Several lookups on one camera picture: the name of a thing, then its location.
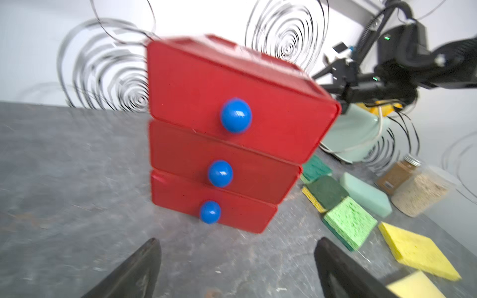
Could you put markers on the red drawer cabinet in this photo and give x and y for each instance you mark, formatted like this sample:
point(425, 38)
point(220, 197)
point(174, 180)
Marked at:
point(231, 129)

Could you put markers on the yellow sponge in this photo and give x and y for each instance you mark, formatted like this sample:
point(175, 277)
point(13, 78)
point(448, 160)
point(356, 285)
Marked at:
point(417, 251)
point(415, 285)

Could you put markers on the dark green sponge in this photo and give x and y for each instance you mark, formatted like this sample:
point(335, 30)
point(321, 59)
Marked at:
point(313, 169)

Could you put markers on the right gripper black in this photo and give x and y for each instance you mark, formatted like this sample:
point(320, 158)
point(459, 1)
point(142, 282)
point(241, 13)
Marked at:
point(391, 81)

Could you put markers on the clear jar with grains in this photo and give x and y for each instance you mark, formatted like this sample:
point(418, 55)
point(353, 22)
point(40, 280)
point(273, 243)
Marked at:
point(423, 189)

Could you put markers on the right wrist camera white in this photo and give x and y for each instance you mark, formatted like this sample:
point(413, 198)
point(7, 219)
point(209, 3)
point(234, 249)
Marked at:
point(337, 52)

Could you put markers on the mint green toaster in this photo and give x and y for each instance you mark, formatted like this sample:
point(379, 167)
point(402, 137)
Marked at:
point(354, 134)

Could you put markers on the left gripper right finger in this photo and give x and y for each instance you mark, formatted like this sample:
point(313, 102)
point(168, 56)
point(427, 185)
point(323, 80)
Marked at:
point(339, 273)

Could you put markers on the light green sponge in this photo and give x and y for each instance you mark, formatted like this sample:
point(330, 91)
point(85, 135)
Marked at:
point(351, 223)

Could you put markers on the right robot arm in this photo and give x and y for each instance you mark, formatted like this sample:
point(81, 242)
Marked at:
point(451, 66)

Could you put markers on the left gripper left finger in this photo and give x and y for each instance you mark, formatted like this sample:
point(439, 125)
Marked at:
point(136, 277)

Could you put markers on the brown spice jar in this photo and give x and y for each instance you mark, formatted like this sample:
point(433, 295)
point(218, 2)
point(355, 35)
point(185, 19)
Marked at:
point(400, 172)

